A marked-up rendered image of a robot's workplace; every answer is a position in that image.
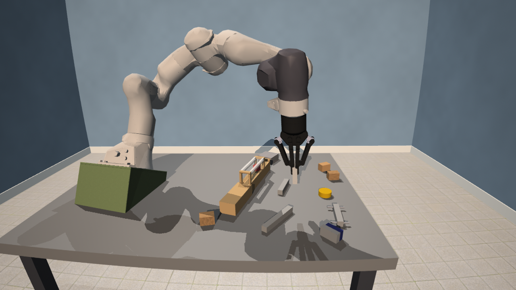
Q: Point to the yellow short cylinder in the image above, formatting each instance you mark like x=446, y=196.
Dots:
x=324, y=192

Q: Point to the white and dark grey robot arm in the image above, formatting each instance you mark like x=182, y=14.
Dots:
x=286, y=71

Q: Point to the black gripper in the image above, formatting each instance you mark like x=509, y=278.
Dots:
x=294, y=133

